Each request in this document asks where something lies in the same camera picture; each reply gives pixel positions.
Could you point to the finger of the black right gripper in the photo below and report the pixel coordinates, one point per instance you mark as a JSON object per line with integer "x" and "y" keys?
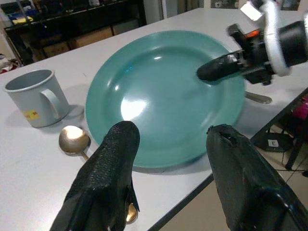
{"x": 219, "y": 69}

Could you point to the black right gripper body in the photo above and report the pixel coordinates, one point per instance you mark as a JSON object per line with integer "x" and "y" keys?
{"x": 255, "y": 55}

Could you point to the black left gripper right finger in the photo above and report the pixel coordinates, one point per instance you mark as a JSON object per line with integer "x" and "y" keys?
{"x": 243, "y": 183}

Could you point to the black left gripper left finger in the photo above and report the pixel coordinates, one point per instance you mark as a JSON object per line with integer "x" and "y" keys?
{"x": 103, "y": 173}

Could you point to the teal plate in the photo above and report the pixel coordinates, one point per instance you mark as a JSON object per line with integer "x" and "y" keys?
{"x": 156, "y": 96}

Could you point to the gold spoon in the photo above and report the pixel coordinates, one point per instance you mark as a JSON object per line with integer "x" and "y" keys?
{"x": 72, "y": 139}

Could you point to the black metal leg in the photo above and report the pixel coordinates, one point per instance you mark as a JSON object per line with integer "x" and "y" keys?
{"x": 293, "y": 154}

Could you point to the pink item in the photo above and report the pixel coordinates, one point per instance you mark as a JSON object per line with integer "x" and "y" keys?
{"x": 302, "y": 108}

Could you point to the grey mug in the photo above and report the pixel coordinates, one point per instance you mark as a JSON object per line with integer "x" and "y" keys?
{"x": 31, "y": 103}

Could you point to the brown cardboard box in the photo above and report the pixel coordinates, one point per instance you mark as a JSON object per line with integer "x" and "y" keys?
{"x": 56, "y": 49}
{"x": 91, "y": 38}

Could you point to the red white patterned bag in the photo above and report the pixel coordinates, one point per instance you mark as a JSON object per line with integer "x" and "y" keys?
{"x": 7, "y": 67}

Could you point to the dark shelf unit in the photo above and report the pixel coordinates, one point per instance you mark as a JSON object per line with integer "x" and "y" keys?
{"x": 72, "y": 19}

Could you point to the yellow item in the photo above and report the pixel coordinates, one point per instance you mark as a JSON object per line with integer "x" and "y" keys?
{"x": 22, "y": 19}

